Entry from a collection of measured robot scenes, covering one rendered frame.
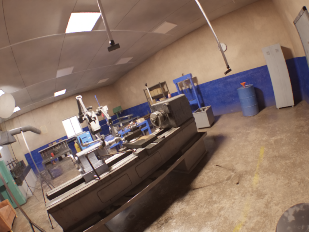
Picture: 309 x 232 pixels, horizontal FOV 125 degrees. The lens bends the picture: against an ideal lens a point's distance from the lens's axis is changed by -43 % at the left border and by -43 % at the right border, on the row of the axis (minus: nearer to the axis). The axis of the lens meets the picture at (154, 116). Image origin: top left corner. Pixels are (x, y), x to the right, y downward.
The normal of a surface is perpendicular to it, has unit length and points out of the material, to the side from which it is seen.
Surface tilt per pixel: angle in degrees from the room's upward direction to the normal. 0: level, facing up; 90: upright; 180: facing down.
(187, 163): 90
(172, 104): 90
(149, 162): 90
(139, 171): 90
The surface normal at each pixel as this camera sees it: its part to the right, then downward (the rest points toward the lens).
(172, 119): -0.68, 0.34
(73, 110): 0.65, -0.14
